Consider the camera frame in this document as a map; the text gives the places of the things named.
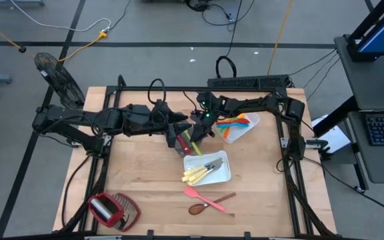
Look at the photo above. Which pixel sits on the red silicone spatula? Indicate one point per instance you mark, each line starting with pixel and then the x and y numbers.
pixel 235 121

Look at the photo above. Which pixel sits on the black floor puck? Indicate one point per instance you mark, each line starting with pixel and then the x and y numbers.
pixel 21 50

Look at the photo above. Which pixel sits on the black monitor with blue screen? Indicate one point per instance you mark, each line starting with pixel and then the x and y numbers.
pixel 382 33

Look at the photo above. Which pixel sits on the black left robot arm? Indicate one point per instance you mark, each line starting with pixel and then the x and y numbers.
pixel 72 115

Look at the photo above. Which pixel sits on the black floor fan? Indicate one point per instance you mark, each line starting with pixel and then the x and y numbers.
pixel 62 86

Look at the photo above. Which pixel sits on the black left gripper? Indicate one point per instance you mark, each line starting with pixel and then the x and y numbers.
pixel 162 121

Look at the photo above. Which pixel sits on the blue silicone spoon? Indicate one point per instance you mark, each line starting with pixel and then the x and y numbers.
pixel 232 125

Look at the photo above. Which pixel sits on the red steel box grater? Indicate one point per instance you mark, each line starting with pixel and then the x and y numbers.
pixel 112 211

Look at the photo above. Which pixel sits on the grey equipment cart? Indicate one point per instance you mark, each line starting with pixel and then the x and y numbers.
pixel 372 83

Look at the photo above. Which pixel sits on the white plastic bin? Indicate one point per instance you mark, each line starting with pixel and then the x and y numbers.
pixel 218 176
pixel 245 131

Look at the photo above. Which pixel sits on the red silicone spoon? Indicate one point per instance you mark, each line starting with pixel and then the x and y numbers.
pixel 184 146

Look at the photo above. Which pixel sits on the grey translucent plastic bin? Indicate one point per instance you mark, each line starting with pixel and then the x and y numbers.
pixel 182 151

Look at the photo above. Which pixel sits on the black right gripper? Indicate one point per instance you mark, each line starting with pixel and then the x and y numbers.
pixel 205 120

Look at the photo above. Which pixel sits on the lime green silicone spoon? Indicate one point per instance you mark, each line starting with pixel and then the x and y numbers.
pixel 195 146

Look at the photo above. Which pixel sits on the orange silicone spoon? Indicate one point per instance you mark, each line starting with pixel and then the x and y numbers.
pixel 228 133

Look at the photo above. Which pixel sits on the white paper sheet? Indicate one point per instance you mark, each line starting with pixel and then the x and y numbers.
pixel 337 141

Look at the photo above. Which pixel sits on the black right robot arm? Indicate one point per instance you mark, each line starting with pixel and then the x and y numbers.
pixel 262 101

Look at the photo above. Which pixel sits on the brown wooden spoon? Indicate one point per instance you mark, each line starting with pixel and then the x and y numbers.
pixel 196 208

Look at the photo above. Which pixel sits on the black power strip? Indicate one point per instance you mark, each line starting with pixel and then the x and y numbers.
pixel 245 81

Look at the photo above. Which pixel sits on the pink silicone spoon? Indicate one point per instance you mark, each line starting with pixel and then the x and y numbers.
pixel 191 191

